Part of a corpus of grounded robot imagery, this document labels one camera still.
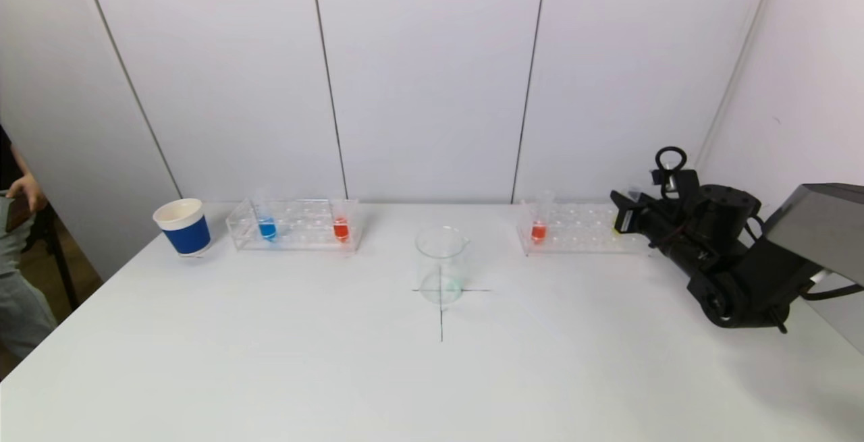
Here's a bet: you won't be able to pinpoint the bystander bare forearm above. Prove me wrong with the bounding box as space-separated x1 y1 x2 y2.
9 144 32 181

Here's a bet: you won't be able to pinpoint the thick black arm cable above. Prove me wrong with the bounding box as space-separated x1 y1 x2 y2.
800 283 864 303

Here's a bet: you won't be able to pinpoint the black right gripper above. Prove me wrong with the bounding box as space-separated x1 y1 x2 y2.
610 190 671 252

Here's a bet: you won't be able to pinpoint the test tube with yellow pigment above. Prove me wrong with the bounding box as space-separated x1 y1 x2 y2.
611 184 643 236

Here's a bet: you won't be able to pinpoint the bystander hand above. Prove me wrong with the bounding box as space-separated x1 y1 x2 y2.
7 173 49 213

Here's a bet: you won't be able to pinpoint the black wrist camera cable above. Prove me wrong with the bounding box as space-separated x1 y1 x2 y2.
655 146 688 177

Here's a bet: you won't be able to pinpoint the clear glass beaker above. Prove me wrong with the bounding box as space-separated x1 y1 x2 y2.
414 225 470 306

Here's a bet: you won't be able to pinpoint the test tube with blue pigment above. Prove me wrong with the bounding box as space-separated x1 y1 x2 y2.
251 192 279 242

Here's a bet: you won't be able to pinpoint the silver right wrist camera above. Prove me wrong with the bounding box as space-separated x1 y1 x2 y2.
650 169 703 208

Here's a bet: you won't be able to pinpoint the clear acrylic test tube rack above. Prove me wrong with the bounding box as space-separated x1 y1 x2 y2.
227 198 362 254
517 199 649 256

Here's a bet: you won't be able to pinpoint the blue white paper cup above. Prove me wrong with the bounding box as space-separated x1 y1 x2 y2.
153 198 212 258

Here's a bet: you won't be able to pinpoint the bystander black shirt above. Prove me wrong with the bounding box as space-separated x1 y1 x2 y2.
0 125 18 190

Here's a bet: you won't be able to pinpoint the test tube with red pigment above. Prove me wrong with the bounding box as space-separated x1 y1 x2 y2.
329 192 352 244
529 191 554 245

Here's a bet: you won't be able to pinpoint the bystander grey trousers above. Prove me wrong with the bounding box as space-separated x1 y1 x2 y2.
0 199 58 362

